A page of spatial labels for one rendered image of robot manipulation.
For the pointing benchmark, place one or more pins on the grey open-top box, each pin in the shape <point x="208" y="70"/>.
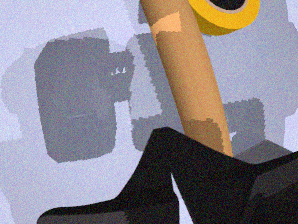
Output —
<point x="262" y="152"/>

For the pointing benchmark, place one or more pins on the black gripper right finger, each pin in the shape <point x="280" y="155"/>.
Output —
<point x="218" y="189"/>

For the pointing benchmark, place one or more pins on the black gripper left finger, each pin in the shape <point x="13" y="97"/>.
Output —
<point x="147" y="198"/>

